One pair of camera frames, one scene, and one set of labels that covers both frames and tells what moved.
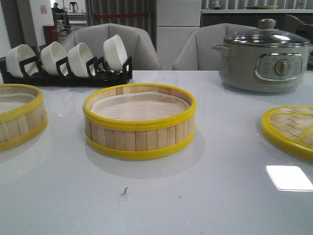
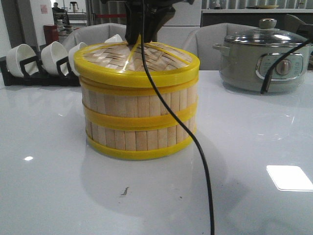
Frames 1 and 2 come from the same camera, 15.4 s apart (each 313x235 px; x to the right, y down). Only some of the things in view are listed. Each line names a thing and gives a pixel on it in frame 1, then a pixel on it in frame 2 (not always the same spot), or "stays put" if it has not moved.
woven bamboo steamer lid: x=280 y=139 -> x=122 y=64
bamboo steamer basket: x=37 y=103 -> x=139 y=107
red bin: x=51 y=34 stays put
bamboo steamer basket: x=142 y=121 stays put
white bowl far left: x=17 y=54 stays put
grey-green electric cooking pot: x=262 y=68 stays put
